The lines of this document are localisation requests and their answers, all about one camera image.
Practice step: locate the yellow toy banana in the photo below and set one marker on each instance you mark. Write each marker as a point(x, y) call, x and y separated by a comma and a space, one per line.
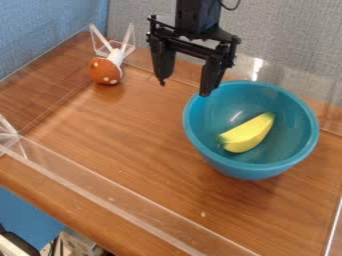
point(245, 137)

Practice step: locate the clear acrylic barrier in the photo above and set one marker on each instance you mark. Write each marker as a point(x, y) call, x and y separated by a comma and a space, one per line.
point(98, 155)

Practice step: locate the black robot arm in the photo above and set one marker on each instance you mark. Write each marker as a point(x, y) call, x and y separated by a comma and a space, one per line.
point(198, 15)

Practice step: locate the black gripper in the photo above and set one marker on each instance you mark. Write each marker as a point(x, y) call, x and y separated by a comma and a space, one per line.
point(213, 45)

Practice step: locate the blue plastic bowl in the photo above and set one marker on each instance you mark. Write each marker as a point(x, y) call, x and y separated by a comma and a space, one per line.
point(238, 101)

